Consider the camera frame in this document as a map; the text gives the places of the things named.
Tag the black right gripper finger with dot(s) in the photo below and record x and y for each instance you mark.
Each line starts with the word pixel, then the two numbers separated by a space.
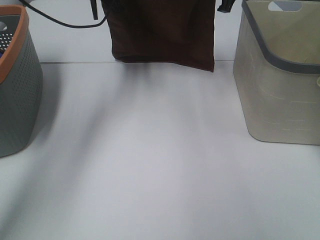
pixel 226 6

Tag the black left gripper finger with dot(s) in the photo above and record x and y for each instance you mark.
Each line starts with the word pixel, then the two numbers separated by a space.
pixel 94 9

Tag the dark brown towel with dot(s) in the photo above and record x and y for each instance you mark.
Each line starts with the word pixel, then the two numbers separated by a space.
pixel 162 31

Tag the beige bin grey rim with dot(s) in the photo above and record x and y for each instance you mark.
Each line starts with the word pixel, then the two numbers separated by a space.
pixel 277 70

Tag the grey perforated basket orange rim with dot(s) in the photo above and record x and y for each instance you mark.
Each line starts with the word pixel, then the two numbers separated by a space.
pixel 21 80

